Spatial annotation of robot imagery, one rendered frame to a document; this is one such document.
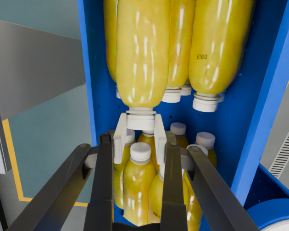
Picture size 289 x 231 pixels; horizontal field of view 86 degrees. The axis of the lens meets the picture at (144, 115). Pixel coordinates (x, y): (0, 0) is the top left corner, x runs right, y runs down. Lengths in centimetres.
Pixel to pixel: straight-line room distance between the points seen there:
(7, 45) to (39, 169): 161
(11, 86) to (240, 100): 66
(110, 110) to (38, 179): 192
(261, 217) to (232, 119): 44
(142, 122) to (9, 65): 55
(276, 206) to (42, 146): 182
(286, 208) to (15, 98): 98
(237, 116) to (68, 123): 149
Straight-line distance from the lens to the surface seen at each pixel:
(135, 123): 19
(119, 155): 16
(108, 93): 33
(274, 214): 73
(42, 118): 175
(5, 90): 66
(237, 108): 35
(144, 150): 29
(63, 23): 151
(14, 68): 69
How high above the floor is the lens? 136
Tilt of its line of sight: 69 degrees down
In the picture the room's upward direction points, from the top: 180 degrees clockwise
